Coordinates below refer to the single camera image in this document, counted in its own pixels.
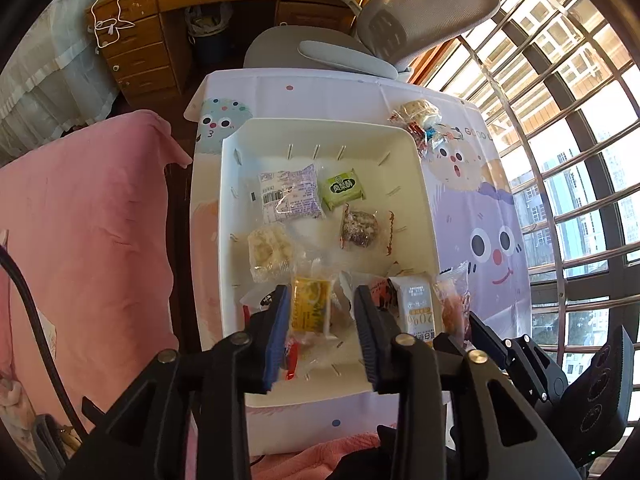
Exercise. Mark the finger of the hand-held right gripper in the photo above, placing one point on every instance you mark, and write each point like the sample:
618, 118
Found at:
487, 335

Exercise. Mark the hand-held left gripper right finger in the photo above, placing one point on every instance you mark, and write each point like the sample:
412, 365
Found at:
365, 335

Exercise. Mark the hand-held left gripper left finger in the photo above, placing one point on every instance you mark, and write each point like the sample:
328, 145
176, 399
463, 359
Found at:
280, 335

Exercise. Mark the yellow snack packet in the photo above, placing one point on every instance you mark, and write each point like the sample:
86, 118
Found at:
310, 305

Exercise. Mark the orange bread packet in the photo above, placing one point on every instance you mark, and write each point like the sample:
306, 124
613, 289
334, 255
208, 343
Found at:
452, 305

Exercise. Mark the white orange oat bar packet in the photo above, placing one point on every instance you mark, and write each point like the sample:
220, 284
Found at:
415, 305

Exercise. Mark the clear rice cracker packet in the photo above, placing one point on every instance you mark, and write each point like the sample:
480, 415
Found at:
416, 110
270, 252

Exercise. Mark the nut cluster packet red edges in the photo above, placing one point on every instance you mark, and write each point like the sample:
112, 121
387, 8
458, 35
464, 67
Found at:
361, 227

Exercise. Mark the purple white snack packet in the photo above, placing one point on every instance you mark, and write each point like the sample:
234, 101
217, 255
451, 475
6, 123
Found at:
292, 195

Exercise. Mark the green snack packet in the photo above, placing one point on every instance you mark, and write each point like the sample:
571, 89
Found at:
344, 189

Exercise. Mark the white plastic basket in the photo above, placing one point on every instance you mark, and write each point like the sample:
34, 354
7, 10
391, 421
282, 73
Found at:
320, 150

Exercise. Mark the red dark snack packet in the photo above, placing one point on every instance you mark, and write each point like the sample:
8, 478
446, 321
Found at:
378, 291

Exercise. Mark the pink fleece cloth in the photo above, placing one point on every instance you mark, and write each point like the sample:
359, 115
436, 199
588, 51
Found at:
320, 452

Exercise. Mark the printed cartoon tablecloth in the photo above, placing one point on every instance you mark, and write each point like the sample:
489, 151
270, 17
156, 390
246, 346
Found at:
475, 200

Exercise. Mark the red candy packet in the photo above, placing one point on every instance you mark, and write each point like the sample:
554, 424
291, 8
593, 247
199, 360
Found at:
417, 136

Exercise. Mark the silver blue candy packet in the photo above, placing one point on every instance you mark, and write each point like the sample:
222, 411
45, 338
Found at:
439, 133

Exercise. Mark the pink blanket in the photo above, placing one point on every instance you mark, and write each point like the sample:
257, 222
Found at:
90, 240

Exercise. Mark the metal window grille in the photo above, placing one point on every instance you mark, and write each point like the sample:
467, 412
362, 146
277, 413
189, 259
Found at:
575, 110

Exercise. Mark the floral bedding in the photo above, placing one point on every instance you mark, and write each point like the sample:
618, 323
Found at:
12, 405

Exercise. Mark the blue trash bin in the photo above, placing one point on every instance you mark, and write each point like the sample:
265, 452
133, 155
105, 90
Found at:
210, 35

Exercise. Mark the grey office chair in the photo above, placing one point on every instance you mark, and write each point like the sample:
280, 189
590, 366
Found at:
415, 10

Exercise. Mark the white lace cloth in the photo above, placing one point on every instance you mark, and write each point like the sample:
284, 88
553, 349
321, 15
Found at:
50, 75

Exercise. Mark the wooden desk with drawers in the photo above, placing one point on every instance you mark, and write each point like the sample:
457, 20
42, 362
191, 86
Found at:
150, 5

